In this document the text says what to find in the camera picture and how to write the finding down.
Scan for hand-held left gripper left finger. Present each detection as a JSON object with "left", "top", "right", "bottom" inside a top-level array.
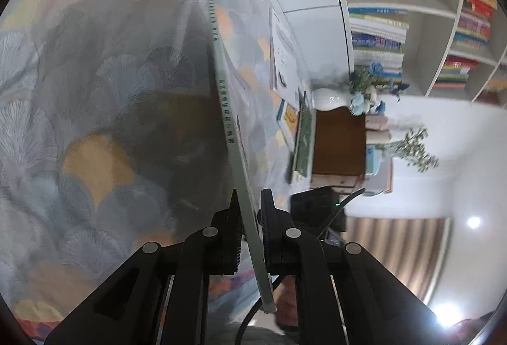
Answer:
[{"left": 43, "top": 188, "right": 243, "bottom": 345}]

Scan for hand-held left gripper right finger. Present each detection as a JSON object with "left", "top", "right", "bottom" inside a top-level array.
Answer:
[{"left": 259, "top": 188, "right": 450, "bottom": 345}]

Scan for large pale-spined book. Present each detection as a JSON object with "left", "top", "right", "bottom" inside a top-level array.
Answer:
[{"left": 176, "top": 0, "right": 278, "bottom": 315}]

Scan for person's right hand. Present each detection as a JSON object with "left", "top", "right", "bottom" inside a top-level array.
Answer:
[{"left": 273, "top": 274, "right": 302, "bottom": 332}]

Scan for dark green insect book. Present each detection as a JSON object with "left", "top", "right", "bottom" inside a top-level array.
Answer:
[{"left": 290, "top": 90, "right": 318, "bottom": 185}]

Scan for brown wooden cabinet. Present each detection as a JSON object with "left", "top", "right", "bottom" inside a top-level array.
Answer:
[{"left": 309, "top": 109, "right": 367, "bottom": 195}]

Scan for light blue box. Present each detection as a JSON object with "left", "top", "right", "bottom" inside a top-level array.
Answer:
[{"left": 364, "top": 145, "right": 391, "bottom": 177}]

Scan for yellow chick cartoon book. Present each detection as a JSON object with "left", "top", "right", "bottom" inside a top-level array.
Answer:
[{"left": 275, "top": 99, "right": 302, "bottom": 149}]

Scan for cream jar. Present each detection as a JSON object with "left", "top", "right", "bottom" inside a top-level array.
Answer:
[{"left": 366, "top": 130, "right": 393, "bottom": 145}]

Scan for brown striped curtain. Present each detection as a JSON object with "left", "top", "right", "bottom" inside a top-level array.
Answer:
[{"left": 338, "top": 216, "right": 452, "bottom": 304}]

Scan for pink jar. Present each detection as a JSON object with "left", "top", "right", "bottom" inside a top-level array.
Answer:
[{"left": 364, "top": 114, "right": 391, "bottom": 132}]

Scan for white ribbed vase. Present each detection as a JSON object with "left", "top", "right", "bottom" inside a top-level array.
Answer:
[{"left": 311, "top": 87, "right": 355, "bottom": 112}]

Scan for green leafy plant sprigs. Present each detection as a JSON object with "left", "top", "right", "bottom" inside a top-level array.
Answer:
[{"left": 380, "top": 127, "right": 440, "bottom": 173}]

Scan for blue and white flowers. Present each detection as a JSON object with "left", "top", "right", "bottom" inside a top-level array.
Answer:
[{"left": 349, "top": 62, "right": 410, "bottom": 116}]

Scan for plain white cover book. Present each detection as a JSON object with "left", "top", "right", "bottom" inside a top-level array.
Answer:
[{"left": 269, "top": 6, "right": 304, "bottom": 102}]

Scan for row of blue and white books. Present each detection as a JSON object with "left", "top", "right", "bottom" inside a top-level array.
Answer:
[{"left": 349, "top": 7, "right": 409, "bottom": 82}]

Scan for stack of rainbow-coloured books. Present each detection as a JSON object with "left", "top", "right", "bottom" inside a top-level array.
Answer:
[{"left": 432, "top": 55, "right": 481, "bottom": 90}]

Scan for row of red-spined books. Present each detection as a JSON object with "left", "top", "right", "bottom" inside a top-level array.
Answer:
[{"left": 453, "top": 0, "right": 499, "bottom": 50}]

